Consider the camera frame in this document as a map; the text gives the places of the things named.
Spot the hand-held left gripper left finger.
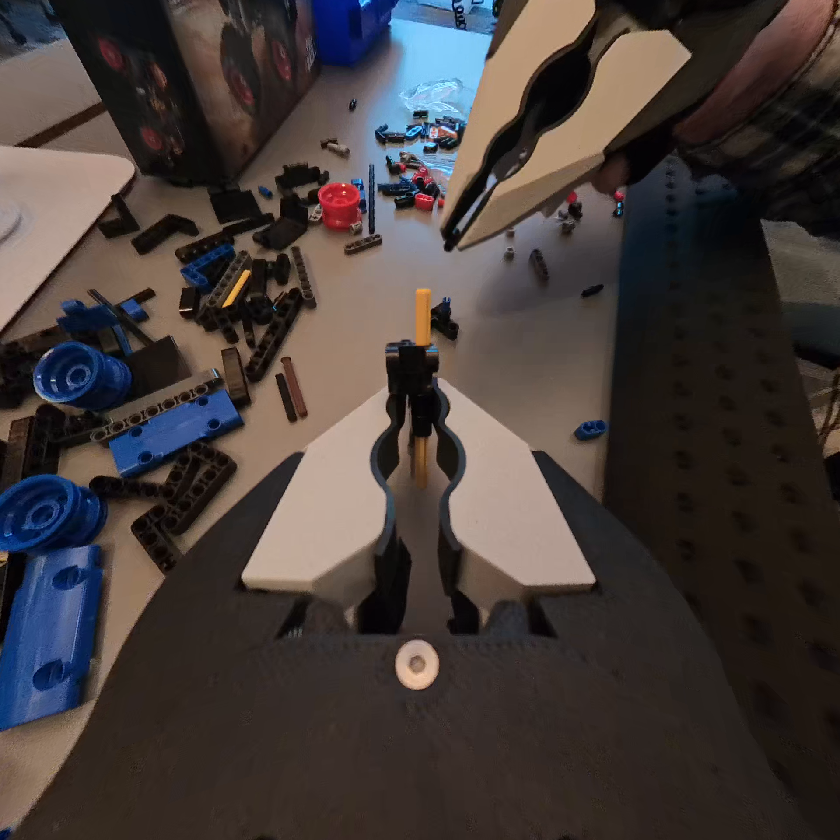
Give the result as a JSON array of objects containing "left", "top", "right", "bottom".
[{"left": 240, "top": 386, "right": 413, "bottom": 632}]

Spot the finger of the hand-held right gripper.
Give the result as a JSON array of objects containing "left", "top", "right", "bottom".
[
  {"left": 437, "top": 0, "right": 599, "bottom": 254},
  {"left": 455, "top": 28, "right": 694, "bottom": 253}
]

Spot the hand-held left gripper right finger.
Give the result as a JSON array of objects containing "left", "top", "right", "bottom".
[{"left": 433, "top": 379, "right": 597, "bottom": 629}]

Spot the black beam assembly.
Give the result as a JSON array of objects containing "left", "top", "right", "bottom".
[{"left": 385, "top": 289, "right": 441, "bottom": 490}]

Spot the person's right hand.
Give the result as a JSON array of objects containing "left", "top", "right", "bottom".
[{"left": 592, "top": 5, "right": 823, "bottom": 196}]

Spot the clear plastic bag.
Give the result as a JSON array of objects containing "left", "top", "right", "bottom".
[{"left": 399, "top": 79, "right": 475, "bottom": 120}]

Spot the brown axle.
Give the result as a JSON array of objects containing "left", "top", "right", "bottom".
[{"left": 281, "top": 356, "right": 308, "bottom": 419}]

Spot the pile of small connector pins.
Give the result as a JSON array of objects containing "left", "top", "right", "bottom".
[{"left": 374, "top": 108, "right": 626, "bottom": 261}]

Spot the blue plastic bin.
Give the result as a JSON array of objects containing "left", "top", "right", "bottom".
[{"left": 311, "top": 0, "right": 399, "bottom": 68}]

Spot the blue flat panel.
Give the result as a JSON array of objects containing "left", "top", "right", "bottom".
[{"left": 108, "top": 392, "right": 245, "bottom": 478}]

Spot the pile of black beams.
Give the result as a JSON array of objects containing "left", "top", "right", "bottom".
[{"left": 0, "top": 193, "right": 319, "bottom": 573}]

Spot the red wheel rim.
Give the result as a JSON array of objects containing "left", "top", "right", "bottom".
[{"left": 318, "top": 182, "right": 363, "bottom": 232}]

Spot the black perforated panel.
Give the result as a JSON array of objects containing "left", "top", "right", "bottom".
[{"left": 602, "top": 156, "right": 840, "bottom": 840}]

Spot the black bent beam cluster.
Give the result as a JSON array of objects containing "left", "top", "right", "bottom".
[{"left": 274, "top": 163, "right": 331, "bottom": 195}]

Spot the long grey beam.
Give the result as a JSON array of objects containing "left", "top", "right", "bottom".
[{"left": 290, "top": 246, "right": 319, "bottom": 310}]

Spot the dark grey beam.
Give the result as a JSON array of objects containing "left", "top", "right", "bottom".
[{"left": 200, "top": 251, "right": 253, "bottom": 317}]

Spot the blue wheel rim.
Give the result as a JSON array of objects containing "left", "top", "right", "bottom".
[
  {"left": 33, "top": 341, "right": 133, "bottom": 411},
  {"left": 0, "top": 474, "right": 108, "bottom": 553}
]

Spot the black curved panel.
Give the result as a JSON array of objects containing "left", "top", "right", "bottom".
[{"left": 252, "top": 197, "right": 309, "bottom": 251}]

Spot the thin black axle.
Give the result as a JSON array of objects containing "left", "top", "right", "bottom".
[{"left": 87, "top": 289, "right": 156, "bottom": 347}]

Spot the black flat panel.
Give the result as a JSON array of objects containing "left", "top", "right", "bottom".
[{"left": 209, "top": 187, "right": 263, "bottom": 224}]

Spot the blue angled panel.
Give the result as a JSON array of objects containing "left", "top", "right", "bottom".
[{"left": 58, "top": 298, "right": 132, "bottom": 355}]

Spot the building set box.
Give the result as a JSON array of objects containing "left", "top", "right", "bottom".
[{"left": 49, "top": 0, "right": 322, "bottom": 186}]

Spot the white booklet stand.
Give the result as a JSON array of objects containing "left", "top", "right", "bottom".
[{"left": 0, "top": 146, "right": 137, "bottom": 330}]

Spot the adjacent grey table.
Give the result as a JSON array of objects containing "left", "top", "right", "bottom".
[{"left": 0, "top": 36, "right": 142, "bottom": 148}]

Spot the blue frame beam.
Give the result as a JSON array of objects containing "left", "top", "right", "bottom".
[{"left": 180, "top": 244, "right": 236, "bottom": 293}]

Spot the black frame subassembly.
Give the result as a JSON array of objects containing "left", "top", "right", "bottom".
[{"left": 0, "top": 325, "right": 73, "bottom": 409}]

